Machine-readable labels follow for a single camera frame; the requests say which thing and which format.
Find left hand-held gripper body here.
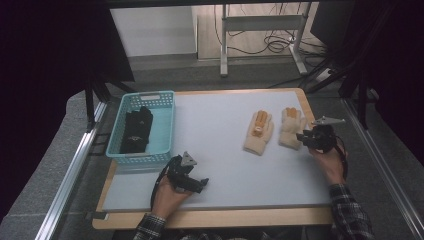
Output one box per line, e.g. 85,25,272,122
165,151,198,194

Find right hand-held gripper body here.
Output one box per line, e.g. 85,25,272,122
304,115,347,154

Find cream fleece glove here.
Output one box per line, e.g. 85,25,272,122
278,106,308,151

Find teal plastic basket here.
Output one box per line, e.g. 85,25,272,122
105,90,176,167

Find person's left hand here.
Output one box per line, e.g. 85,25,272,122
151,174,194,220

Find person's right hand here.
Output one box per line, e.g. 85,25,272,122
308,138,350,187

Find pale grey foam mat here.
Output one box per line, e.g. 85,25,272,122
101,90,334,213

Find white power strip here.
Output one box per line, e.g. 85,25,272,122
314,68,333,84

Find dark curtain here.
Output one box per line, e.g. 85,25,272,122
309,0,424,168
0,0,136,223

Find black tripod stand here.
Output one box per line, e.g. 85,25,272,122
83,74,136,131

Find white panel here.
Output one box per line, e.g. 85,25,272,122
109,5,198,58

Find right hand-held gripper black cable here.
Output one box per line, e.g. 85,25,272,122
334,135,350,181

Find hand-held gripper black cable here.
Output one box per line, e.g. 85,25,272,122
334,135,350,181
150,163,172,212

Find left hand-held gripper black cable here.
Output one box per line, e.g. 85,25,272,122
150,163,172,212

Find cream glove with white ring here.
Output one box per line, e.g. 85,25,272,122
242,109,275,157

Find aluminium rail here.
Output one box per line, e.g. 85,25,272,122
34,101,108,240
341,98,424,239

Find black floor cables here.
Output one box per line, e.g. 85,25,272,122
213,3,329,68

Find white metal stand frame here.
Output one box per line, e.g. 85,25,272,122
219,3,313,78

